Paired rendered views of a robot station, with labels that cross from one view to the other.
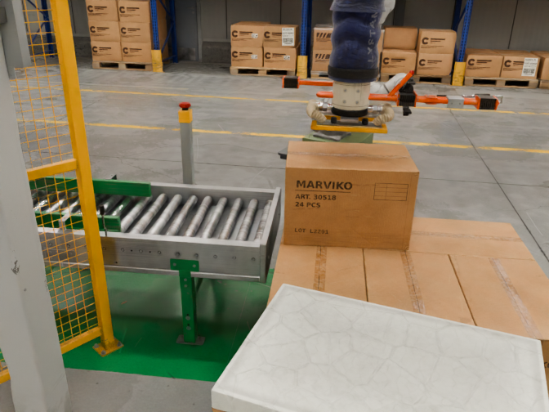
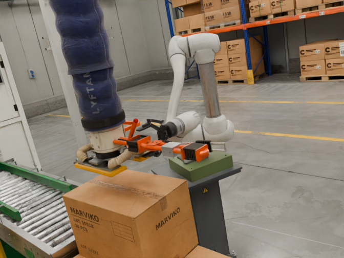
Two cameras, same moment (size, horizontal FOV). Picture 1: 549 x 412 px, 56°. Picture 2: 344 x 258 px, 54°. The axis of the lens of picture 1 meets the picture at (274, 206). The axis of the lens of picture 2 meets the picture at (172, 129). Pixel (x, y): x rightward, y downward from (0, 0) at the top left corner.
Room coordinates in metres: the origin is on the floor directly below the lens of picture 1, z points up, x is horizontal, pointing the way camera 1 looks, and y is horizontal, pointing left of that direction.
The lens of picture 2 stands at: (1.28, -1.69, 1.70)
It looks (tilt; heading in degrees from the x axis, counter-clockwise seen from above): 16 degrees down; 39
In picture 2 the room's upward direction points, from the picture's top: 11 degrees counter-clockwise
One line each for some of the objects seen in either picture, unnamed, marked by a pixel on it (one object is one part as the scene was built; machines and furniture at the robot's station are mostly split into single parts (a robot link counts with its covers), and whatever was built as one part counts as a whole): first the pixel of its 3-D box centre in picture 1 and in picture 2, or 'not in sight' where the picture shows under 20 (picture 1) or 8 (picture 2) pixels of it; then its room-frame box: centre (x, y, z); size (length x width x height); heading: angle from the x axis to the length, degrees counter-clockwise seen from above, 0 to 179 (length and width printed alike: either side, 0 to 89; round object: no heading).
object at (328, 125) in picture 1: (349, 123); (98, 164); (2.29, -0.33, 1.13); 0.34 x 0.10 x 0.05; 83
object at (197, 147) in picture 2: (485, 102); (194, 151); (2.31, -0.94, 1.23); 0.08 x 0.07 x 0.05; 83
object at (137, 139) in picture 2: (406, 98); (139, 143); (2.36, -0.59, 1.23); 0.10 x 0.08 x 0.06; 173
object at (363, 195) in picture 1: (345, 193); (130, 219); (2.39, -0.36, 0.74); 0.60 x 0.40 x 0.40; 87
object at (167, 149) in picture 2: (454, 101); (172, 149); (2.34, -0.80, 1.22); 0.07 x 0.07 x 0.04; 83
